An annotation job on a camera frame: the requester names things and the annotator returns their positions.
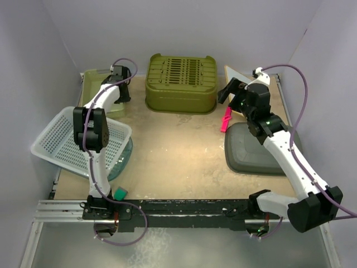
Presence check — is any light green plastic basket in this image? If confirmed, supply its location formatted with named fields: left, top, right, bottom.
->
left=80, top=69, right=126, bottom=119

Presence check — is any olive green plastic tub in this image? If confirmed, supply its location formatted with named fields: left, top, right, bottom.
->
left=145, top=53, right=218, bottom=114

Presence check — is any large grey plastic tub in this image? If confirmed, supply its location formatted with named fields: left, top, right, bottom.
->
left=224, top=122, right=285, bottom=176

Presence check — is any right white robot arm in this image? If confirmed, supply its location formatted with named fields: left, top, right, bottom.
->
left=218, top=78, right=343, bottom=233

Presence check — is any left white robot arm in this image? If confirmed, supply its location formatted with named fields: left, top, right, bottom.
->
left=73, top=64, right=132, bottom=219

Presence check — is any pink plastic clip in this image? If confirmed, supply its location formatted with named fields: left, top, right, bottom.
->
left=220, top=107, right=231, bottom=133

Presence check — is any teal transparent basket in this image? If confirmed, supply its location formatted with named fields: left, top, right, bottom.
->
left=108, top=138, right=133, bottom=181

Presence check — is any white perforated plastic basket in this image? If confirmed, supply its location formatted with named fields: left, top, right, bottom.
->
left=31, top=106, right=132, bottom=178

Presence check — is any teal green sponge block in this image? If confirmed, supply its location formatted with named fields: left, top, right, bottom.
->
left=113, top=187, right=128, bottom=202

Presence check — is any white board yellow frame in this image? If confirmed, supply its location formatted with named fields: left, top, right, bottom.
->
left=224, top=65, right=254, bottom=118

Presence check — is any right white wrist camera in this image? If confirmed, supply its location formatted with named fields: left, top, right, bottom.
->
left=251, top=67, right=270, bottom=86

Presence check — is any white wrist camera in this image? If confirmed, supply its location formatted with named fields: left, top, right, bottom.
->
left=110, top=65, right=131, bottom=77
left=251, top=67, right=270, bottom=86

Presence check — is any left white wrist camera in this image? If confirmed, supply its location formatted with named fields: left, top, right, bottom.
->
left=110, top=65, right=131, bottom=77

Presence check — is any aluminium frame rail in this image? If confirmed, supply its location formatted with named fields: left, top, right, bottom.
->
left=20, top=200, right=95, bottom=267

